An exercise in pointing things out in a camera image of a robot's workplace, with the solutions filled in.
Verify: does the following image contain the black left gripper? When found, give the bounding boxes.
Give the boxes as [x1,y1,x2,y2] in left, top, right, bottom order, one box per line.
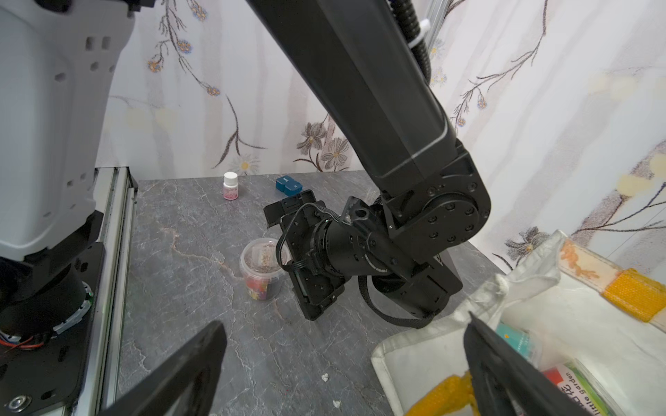
[264,190,346,321]

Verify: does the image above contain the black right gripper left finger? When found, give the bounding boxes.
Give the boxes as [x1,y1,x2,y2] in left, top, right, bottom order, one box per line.
[101,321,227,416]

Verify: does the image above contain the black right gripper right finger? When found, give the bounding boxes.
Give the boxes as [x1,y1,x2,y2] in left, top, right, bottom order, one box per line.
[463,315,588,415]

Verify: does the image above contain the white canvas tote bag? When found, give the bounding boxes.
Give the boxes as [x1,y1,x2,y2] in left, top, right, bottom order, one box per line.
[371,232,665,415]

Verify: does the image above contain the red green label seed jar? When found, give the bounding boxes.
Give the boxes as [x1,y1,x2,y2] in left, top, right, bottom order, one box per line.
[542,360,623,416]

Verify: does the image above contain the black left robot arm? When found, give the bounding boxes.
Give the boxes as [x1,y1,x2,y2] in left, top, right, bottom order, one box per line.
[251,1,491,329]

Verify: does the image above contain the teal label seed jar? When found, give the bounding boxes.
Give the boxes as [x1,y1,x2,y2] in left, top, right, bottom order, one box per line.
[495,322,542,367]

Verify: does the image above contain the small blue box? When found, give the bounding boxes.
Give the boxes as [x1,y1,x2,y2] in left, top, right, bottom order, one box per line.
[275,175,303,197]

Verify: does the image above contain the small white pink bottle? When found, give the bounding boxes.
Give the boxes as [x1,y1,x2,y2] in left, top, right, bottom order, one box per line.
[223,172,239,200]

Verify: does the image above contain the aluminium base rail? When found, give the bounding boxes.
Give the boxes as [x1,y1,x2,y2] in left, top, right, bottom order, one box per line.
[50,166,137,415]

